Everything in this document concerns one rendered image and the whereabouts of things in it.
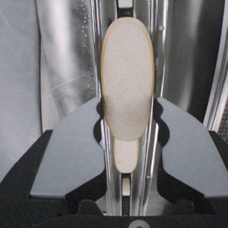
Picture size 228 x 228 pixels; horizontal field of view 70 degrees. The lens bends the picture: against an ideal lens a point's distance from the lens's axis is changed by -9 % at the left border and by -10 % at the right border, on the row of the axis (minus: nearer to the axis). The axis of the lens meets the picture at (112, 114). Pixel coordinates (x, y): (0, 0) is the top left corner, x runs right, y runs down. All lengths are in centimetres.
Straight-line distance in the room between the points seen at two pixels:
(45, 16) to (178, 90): 19
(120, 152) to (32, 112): 15
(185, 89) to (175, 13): 10
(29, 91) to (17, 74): 3
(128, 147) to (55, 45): 16
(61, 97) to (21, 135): 15
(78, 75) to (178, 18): 14
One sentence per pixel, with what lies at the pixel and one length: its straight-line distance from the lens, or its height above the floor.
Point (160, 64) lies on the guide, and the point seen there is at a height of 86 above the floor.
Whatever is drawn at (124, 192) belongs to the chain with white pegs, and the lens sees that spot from 32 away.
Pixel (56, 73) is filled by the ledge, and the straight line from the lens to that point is 21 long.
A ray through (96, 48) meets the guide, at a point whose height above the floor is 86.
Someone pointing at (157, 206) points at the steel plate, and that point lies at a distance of 47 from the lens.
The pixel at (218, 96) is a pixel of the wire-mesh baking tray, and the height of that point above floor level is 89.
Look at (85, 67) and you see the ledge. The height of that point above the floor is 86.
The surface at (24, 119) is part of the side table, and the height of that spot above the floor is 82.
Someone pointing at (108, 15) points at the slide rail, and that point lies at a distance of 20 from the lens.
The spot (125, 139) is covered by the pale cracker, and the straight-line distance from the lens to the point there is 15.
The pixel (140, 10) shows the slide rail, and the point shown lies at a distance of 20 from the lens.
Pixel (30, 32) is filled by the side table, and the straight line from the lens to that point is 26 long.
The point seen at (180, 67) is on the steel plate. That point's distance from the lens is 25.
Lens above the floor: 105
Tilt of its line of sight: 59 degrees down
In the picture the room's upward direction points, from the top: 175 degrees counter-clockwise
